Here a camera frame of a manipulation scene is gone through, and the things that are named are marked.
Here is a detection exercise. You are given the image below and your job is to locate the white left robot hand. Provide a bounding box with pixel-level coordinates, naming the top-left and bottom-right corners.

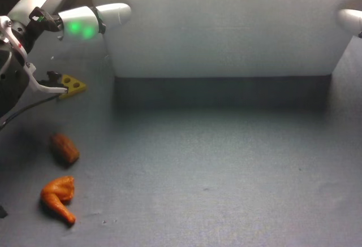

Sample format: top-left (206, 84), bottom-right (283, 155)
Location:
top-left (7, 0), bottom-right (132, 42)

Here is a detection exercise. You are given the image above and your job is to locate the white styrofoam lid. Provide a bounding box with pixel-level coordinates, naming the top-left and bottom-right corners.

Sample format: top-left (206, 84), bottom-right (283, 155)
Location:
top-left (89, 0), bottom-right (362, 79)

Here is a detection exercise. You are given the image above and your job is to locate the yellow triangle block with holes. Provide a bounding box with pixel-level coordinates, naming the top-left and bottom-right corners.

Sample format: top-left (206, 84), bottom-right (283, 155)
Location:
top-left (58, 73), bottom-right (88, 100)

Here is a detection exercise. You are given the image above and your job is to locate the brown toy chicken piece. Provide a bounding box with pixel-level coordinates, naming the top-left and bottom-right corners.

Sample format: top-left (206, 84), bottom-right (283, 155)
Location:
top-left (50, 133), bottom-right (80, 164)

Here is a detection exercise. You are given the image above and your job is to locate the orange toy chicken wing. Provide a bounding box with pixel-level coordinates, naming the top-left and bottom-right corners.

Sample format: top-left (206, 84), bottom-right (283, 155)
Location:
top-left (40, 175), bottom-right (77, 226)

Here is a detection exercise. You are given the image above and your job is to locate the grey table cloth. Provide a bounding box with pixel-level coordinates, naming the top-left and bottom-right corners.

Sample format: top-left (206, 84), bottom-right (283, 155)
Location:
top-left (0, 36), bottom-right (362, 247)

